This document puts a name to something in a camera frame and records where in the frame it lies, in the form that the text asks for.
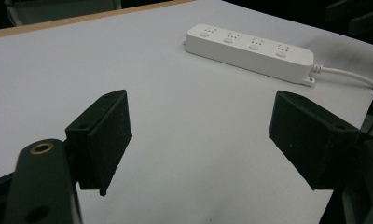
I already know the white power strip cable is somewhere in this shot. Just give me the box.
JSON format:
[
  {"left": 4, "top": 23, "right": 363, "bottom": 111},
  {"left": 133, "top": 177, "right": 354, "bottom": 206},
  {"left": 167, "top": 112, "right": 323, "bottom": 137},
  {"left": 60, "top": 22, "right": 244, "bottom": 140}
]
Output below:
[{"left": 310, "top": 63, "right": 373, "bottom": 136}]

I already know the dark chair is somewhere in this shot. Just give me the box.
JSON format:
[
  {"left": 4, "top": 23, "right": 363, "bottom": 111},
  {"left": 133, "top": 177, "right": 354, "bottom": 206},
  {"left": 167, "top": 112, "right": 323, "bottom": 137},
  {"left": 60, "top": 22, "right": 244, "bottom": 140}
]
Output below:
[{"left": 4, "top": 0, "right": 123, "bottom": 27}]

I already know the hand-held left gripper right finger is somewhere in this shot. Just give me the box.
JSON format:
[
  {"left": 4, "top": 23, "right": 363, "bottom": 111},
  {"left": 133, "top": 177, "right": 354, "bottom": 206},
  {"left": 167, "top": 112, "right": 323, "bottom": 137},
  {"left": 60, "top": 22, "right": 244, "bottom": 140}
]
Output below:
[{"left": 269, "top": 90, "right": 361, "bottom": 191}]

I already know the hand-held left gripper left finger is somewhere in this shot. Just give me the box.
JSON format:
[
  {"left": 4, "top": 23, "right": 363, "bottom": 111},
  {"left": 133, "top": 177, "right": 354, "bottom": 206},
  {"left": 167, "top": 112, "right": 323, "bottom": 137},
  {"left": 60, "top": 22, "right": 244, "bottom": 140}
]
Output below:
[{"left": 64, "top": 89, "right": 133, "bottom": 197}]

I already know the white power strip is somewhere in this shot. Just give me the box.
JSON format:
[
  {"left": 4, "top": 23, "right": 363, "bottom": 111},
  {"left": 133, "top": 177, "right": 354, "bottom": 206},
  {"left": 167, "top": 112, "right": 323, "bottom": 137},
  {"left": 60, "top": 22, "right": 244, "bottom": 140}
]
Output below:
[{"left": 183, "top": 23, "right": 316, "bottom": 87}]

